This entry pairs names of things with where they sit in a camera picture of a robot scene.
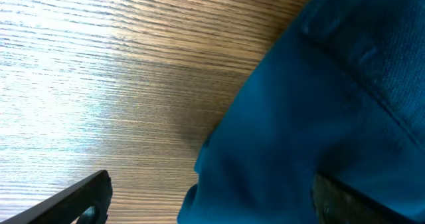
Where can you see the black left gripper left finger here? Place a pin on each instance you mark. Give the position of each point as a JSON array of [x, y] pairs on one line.
[[87, 201]]

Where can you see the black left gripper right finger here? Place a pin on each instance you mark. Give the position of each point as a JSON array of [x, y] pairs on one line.
[[337, 203]]

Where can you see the blue polo shirt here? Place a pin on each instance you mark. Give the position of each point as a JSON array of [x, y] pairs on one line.
[[342, 92]]

